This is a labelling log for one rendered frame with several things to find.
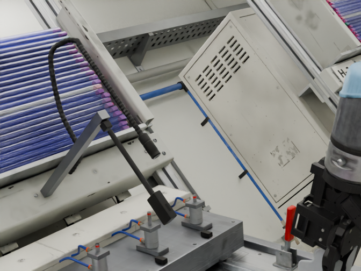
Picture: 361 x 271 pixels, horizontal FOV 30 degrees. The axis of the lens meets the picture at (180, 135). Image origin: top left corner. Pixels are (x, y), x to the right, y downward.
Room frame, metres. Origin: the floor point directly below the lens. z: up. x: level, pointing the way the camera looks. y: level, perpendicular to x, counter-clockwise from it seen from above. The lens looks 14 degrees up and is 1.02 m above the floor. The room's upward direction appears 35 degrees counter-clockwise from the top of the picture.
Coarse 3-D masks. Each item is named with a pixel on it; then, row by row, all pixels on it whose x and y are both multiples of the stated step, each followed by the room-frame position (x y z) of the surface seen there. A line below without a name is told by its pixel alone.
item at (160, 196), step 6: (156, 192) 0.93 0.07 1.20; (150, 198) 0.94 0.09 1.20; (156, 198) 0.93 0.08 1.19; (162, 198) 0.93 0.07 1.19; (150, 204) 0.94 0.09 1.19; (156, 204) 0.93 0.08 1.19; (162, 204) 0.93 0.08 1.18; (168, 204) 0.93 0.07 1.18; (156, 210) 0.94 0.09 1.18; (162, 210) 0.93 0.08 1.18; (168, 210) 0.93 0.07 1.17; (162, 216) 0.94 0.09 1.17; (168, 216) 0.93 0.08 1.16; (174, 216) 0.93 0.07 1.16; (162, 222) 0.94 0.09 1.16; (168, 222) 0.94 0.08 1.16
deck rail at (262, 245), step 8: (248, 240) 1.21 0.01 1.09; (256, 240) 1.21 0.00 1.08; (264, 240) 1.21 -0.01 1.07; (256, 248) 1.21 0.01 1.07; (264, 248) 1.20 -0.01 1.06; (272, 248) 1.19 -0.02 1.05; (280, 248) 1.18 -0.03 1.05; (296, 248) 1.18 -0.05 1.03; (304, 256) 1.15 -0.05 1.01; (312, 256) 1.15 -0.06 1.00
